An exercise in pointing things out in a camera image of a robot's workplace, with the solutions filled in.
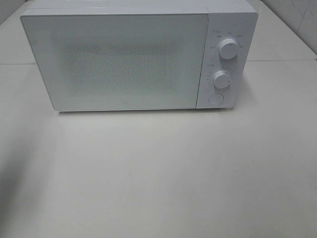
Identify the white microwave oven body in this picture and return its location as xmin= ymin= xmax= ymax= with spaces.
xmin=20 ymin=0 xmax=258 ymax=109

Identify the white microwave door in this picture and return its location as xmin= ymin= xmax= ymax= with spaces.
xmin=21 ymin=14 xmax=208 ymax=112

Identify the round white door button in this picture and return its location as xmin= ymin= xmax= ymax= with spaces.
xmin=209 ymin=93 xmax=224 ymax=106

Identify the white microwave knob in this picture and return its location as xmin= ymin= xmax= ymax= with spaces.
xmin=217 ymin=37 xmax=239 ymax=60
xmin=212 ymin=70 xmax=231 ymax=89

